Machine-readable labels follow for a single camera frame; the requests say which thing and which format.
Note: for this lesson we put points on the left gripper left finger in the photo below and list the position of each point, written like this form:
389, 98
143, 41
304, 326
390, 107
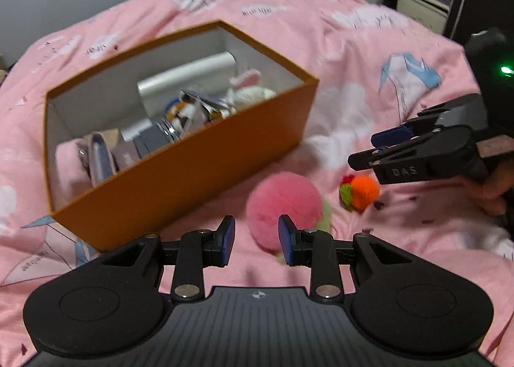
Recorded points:
195, 251

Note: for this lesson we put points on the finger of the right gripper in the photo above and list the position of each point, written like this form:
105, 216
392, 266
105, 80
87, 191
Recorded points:
391, 137

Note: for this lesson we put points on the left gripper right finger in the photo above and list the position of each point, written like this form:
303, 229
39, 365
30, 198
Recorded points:
315, 250

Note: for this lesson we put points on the pink fluffy pompom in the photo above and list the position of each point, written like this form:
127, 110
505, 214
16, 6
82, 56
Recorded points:
283, 193

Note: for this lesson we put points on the orange crocheted ball toy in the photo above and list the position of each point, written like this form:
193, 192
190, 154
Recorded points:
356, 193

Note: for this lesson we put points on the right hand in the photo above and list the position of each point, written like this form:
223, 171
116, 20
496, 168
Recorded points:
489, 195

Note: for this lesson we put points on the pink printed duvet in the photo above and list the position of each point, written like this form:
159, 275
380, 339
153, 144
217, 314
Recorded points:
346, 44

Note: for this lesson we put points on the small printed card box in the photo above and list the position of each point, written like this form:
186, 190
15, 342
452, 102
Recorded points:
214, 108

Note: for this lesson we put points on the orange cardboard box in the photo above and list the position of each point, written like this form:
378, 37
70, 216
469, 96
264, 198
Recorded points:
173, 180

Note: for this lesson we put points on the white flat box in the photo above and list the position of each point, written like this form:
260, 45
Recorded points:
208, 75

